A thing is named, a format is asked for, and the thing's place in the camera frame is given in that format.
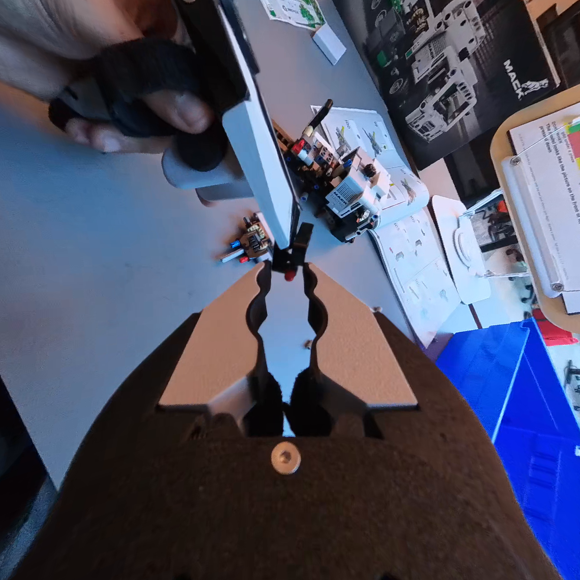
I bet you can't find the green white sticker sheet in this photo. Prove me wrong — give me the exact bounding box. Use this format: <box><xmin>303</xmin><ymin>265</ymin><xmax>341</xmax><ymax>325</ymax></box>
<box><xmin>260</xmin><ymin>0</ymin><xmax>327</xmax><ymax>30</ymax></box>

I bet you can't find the small white box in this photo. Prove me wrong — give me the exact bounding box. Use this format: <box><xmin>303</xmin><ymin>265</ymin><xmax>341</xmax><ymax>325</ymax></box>
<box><xmin>312</xmin><ymin>25</ymin><xmax>347</xmax><ymax>65</ymax></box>

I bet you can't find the lego instruction booklet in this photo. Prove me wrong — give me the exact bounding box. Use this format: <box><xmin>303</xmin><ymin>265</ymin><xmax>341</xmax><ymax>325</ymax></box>
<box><xmin>310</xmin><ymin>105</ymin><xmax>464</xmax><ymax>349</ymax></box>

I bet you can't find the blue plastic bin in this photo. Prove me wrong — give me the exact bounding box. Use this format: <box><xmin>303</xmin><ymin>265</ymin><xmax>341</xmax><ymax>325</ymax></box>
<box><xmin>435</xmin><ymin>317</ymin><xmax>580</xmax><ymax>580</ymax></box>

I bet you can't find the red bag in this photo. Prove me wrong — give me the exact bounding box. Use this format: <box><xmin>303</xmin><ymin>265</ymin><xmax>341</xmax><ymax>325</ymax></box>
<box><xmin>532</xmin><ymin>308</ymin><xmax>578</xmax><ymax>347</ymax></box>

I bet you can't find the white lego truck model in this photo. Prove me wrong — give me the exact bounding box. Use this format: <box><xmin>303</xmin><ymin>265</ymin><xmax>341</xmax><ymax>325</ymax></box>
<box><xmin>271</xmin><ymin>99</ymin><xmax>394</xmax><ymax>244</ymax></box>

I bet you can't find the person's left hand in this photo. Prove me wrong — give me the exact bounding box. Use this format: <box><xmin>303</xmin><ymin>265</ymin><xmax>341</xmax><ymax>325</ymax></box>
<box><xmin>0</xmin><ymin>0</ymin><xmax>216</xmax><ymax>155</ymax></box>

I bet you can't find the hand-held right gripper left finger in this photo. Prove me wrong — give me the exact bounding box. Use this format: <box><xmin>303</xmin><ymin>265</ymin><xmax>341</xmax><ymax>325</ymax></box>
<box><xmin>158</xmin><ymin>262</ymin><xmax>273</xmax><ymax>427</ymax></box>

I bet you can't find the black lego set box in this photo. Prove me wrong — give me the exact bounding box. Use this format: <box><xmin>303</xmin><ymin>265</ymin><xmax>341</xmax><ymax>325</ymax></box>
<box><xmin>333</xmin><ymin>0</ymin><xmax>567</xmax><ymax>170</ymax></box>

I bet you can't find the small lego gear assembly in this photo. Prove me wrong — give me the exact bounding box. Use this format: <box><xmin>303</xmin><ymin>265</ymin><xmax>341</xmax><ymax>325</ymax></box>
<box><xmin>221</xmin><ymin>212</ymin><xmax>275</xmax><ymax>265</ymax></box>

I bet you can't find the black lego angle beam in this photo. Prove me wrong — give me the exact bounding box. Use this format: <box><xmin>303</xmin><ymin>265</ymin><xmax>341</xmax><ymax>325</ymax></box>
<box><xmin>272</xmin><ymin>222</ymin><xmax>315</xmax><ymax>282</ymax></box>

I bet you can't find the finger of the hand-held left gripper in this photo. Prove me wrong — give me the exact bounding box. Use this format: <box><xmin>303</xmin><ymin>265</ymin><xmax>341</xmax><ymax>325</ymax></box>
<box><xmin>221</xmin><ymin>100</ymin><xmax>303</xmax><ymax>251</ymax></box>

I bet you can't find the document holder stand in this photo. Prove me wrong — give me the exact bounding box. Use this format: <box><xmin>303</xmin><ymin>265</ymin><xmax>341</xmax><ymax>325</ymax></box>
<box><xmin>430</xmin><ymin>84</ymin><xmax>580</xmax><ymax>336</ymax></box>

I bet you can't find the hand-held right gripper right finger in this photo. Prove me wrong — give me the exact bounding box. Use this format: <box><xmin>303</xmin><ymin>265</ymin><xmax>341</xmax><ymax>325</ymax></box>
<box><xmin>303</xmin><ymin>262</ymin><xmax>418</xmax><ymax>408</ymax></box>

